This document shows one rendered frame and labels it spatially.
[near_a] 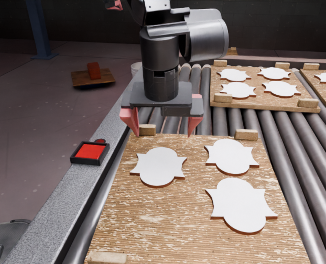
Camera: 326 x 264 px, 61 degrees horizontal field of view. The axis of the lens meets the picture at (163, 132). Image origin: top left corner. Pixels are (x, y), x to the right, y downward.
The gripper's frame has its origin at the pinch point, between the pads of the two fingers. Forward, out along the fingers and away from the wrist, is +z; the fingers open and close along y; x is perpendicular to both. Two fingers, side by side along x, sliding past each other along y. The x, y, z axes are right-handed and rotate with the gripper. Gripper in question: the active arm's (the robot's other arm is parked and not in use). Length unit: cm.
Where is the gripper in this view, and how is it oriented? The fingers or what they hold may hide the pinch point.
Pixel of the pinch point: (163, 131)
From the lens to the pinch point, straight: 53.3
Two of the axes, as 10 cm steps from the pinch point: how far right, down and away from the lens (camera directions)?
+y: 10.0, 0.1, -0.6
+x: 0.5, -6.7, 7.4
